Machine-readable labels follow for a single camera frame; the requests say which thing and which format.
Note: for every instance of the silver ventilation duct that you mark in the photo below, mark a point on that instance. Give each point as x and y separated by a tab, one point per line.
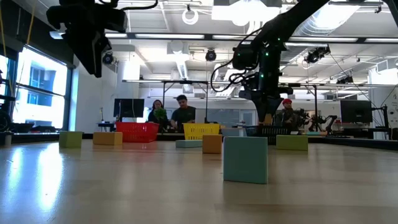
314	26

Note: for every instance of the yellow plastic basket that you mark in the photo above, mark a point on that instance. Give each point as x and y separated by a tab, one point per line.
199	130

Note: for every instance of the orange long block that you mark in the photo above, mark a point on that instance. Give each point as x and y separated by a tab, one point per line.
107	138

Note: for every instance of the person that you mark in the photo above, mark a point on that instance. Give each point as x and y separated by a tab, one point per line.
287	116
157	104
183	116

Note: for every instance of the black ceiling dome camera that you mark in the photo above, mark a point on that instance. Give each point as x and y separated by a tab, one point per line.
108	58
211	55

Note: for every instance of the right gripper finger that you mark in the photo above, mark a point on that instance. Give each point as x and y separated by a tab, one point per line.
261	110
275	109

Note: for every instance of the red plastic basket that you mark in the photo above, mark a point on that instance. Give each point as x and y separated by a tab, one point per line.
136	132

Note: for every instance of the teal cube block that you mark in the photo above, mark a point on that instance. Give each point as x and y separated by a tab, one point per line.
245	160

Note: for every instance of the large window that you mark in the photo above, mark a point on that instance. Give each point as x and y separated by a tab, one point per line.
3	74
40	109

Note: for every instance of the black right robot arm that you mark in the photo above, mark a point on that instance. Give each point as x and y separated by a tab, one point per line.
295	15

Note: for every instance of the black ceiling camera cluster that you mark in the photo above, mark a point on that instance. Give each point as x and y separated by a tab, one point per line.
315	55

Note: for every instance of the black monitor stand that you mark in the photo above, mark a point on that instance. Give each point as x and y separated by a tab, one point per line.
385	121

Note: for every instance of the black monitor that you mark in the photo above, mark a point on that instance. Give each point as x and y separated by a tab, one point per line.
129	108
356	111

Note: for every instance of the black overhead light beam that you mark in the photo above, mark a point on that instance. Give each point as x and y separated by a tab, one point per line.
209	37

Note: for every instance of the green cube block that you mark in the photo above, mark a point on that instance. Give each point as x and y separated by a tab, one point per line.
71	139

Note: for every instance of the teal long block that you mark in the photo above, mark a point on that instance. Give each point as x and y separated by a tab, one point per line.
188	143

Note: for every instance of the dark office desk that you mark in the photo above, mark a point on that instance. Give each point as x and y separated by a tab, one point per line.
105	125

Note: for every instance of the black ceiling track light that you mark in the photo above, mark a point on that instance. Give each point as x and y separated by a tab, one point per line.
344	80

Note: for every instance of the green long block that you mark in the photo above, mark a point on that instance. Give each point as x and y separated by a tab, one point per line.
292	143

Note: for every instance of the black metal gantry frame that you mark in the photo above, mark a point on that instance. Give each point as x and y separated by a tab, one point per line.
186	82
315	105

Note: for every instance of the black aluminium table frame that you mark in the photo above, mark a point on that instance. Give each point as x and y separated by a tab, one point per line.
34	138

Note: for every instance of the black background robot arm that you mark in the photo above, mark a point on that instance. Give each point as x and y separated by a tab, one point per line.
326	117

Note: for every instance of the white short post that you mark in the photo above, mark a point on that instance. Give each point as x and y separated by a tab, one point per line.
8	140

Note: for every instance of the green potted plant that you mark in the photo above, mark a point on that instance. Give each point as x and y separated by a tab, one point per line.
160	114

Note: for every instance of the black plastic basket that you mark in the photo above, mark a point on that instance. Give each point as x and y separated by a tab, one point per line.
280	130

